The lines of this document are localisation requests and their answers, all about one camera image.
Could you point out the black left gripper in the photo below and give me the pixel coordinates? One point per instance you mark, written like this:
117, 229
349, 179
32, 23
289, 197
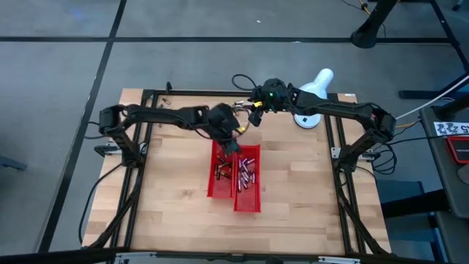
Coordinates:
223, 122

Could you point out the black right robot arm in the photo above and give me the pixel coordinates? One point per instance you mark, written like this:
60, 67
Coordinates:
337, 106

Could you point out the red and black device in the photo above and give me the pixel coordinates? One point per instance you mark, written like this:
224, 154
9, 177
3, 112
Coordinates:
459, 150

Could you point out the white fiducial marker sheet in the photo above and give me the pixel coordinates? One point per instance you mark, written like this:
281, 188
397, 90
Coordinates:
450, 128

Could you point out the black floor stand bar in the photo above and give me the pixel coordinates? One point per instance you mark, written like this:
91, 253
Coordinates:
421, 94

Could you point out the black curved stand leg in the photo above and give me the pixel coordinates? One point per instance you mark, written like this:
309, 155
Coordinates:
366, 36

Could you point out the grey metal leg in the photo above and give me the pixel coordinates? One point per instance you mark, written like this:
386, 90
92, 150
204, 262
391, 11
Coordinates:
12, 163

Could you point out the silver aluminium bracket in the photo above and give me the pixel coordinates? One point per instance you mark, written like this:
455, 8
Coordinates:
339, 260
135, 256

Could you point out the red plastic parts bin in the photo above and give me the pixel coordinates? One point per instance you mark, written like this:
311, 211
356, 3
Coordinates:
247, 201
220, 188

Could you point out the dark grey side desk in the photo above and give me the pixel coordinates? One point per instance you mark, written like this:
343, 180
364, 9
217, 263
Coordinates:
436, 165

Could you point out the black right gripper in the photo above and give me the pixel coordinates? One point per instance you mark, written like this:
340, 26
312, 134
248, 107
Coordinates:
273, 95

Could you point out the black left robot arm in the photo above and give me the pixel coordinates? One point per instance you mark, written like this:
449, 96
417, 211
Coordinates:
165, 115

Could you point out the white desk lamp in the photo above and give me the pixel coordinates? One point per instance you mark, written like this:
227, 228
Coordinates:
308, 119

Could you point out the black aluminium table frame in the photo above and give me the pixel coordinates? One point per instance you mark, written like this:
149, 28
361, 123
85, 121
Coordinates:
205, 93

